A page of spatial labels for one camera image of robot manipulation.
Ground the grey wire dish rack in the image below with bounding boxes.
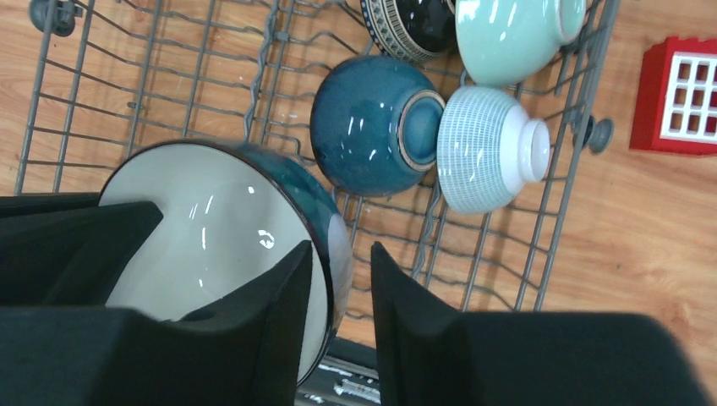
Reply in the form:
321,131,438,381
1,1,619,343

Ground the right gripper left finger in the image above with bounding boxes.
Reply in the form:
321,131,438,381
1,241,313,405

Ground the teal white dotted bowl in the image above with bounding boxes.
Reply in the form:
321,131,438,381
100,140,353,382

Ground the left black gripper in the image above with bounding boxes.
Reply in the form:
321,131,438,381
1,193,163,306

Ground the red toy block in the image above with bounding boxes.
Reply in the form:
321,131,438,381
629,36,716,156

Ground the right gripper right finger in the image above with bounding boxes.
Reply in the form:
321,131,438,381
370,243,711,405

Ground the mint green bowl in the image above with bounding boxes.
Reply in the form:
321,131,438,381
455,0,587,87

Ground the light blue striped bowl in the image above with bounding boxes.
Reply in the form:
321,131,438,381
436,85,550,214

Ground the black patterned bowl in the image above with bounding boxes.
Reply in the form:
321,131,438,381
360,0,456,64

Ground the dark teal glazed bowl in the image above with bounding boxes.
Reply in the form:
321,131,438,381
309,55,446,197

